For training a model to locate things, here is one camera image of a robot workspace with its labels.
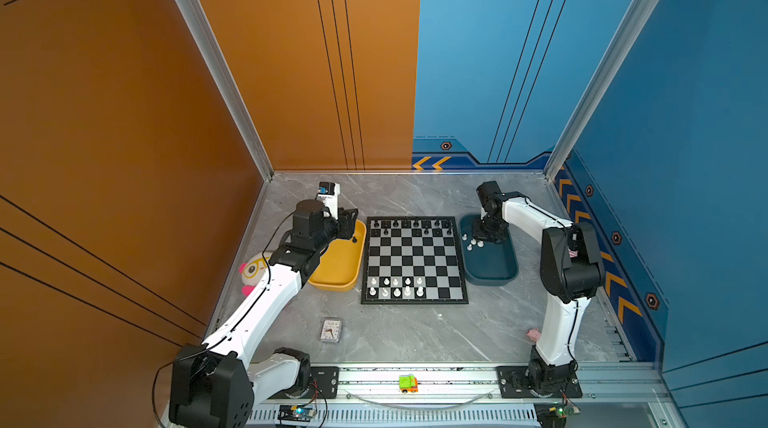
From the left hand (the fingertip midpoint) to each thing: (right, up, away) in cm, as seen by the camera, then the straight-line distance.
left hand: (351, 207), depth 81 cm
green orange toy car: (+15, -43, -9) cm, 46 cm away
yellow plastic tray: (-5, -20, +12) cm, 24 cm away
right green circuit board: (+50, -49, -10) cm, 71 cm away
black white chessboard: (+18, -17, +13) cm, 28 cm away
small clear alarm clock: (-6, -33, 0) cm, 34 cm away
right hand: (+40, -11, +18) cm, 45 cm away
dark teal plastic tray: (+41, -18, +12) cm, 47 cm away
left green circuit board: (-12, -49, -10) cm, 51 cm away
